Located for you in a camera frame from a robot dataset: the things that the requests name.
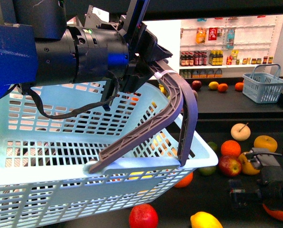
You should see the small orange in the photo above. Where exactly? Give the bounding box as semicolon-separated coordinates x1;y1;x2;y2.
220;140;241;157

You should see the orange shelf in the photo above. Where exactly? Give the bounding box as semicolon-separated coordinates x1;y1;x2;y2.
235;82;244;92
217;83;228;93

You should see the grey basket handle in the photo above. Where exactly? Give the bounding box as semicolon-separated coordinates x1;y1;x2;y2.
88;60;198;173

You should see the yellow label bottles row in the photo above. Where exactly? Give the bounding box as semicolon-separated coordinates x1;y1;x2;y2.
208;50;223;66

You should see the blue snack bag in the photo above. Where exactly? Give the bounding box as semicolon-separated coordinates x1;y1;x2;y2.
226;28;235;49

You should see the orange snack bag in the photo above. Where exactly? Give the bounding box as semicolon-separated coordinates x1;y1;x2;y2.
196;27;207;44

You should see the orange at front edge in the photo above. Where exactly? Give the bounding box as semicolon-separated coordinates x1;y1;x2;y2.
174;172;193;188

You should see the dark red apple back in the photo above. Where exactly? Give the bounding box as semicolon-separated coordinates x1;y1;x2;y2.
191;80;202;91

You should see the black upper shelf board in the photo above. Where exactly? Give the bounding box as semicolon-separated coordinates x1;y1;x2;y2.
65;0;283;20

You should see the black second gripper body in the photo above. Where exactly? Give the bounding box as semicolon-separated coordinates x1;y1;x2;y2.
228;147;283;209

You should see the green lime lower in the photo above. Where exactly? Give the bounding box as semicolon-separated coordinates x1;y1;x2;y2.
198;166;217;176

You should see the red apple front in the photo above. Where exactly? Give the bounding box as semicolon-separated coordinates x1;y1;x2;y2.
129;204;159;228

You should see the light blue shopping basket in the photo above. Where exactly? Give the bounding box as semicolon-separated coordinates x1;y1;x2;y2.
0;84;218;228

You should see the green lime upper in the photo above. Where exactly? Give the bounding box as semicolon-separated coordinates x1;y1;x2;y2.
207;142;218;152

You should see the yellow apple back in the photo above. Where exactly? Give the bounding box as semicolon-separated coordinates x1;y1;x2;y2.
254;135;278;152

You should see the peach back shelf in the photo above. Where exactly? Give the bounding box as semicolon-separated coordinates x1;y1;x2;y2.
192;90;198;101

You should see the cream pear with stem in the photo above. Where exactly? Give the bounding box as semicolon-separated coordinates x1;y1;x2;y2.
230;123;251;141

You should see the yellow lemon back shelf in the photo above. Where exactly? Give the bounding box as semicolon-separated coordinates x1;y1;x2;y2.
208;81;219;90

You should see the small jars row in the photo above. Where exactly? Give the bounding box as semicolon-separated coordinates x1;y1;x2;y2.
237;56;274;65

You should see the red yellow apple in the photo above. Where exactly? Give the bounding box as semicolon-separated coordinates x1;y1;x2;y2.
218;155;242;177

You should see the yellow lemon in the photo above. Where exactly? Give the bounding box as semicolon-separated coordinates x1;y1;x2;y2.
190;211;223;228

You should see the white zip tie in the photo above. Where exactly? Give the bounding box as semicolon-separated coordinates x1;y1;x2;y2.
153;70;177;81

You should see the small blue basket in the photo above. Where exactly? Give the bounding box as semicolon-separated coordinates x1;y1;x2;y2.
243;64;283;104

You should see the orange back shelf right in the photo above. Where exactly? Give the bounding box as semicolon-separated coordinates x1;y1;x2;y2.
235;82;244;92

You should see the yellow apple front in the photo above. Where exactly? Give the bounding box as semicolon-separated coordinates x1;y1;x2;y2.
238;152;260;176

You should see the black gripper body holding handle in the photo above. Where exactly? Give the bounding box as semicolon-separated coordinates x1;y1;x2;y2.
101;0;172;111

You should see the orange jugs bottom row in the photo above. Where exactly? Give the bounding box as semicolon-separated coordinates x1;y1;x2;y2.
191;68;223;78

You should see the big orange right corner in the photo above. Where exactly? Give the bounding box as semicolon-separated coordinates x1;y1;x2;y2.
262;203;283;222

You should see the red snack bag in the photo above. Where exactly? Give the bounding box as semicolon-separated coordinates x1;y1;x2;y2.
208;27;218;41

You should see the orange back shelf left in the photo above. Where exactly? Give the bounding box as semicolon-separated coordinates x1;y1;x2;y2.
217;83;228;93

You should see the white back product shelf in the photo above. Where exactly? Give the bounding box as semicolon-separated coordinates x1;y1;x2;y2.
179;15;283;78

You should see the dark sauce bottles row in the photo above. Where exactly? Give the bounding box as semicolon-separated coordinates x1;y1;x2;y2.
179;51;208;67

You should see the black cable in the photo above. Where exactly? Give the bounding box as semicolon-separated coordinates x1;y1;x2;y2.
20;73;120;120

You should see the green lime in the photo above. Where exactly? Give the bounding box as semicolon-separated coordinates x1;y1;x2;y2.
198;166;217;176
207;142;218;152

